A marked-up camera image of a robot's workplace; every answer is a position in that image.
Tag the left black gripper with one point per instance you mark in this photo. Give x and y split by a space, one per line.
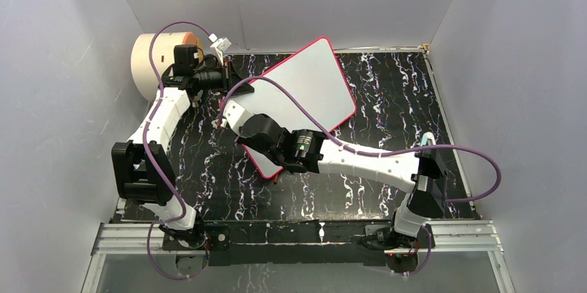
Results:
233 77

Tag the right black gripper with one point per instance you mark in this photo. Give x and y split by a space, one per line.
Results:
243 140

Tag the pink framed whiteboard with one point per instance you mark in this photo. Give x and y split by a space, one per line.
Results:
307 88

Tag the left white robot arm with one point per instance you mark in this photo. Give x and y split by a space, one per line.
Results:
142 170

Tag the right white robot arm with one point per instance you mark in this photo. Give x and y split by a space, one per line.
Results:
421 174

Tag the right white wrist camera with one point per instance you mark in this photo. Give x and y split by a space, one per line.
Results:
234 116

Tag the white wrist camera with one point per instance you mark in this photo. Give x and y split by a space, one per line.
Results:
219 45
234 116

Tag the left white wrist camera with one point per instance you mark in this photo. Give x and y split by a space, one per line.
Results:
219 45

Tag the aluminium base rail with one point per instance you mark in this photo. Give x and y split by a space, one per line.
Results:
299 256

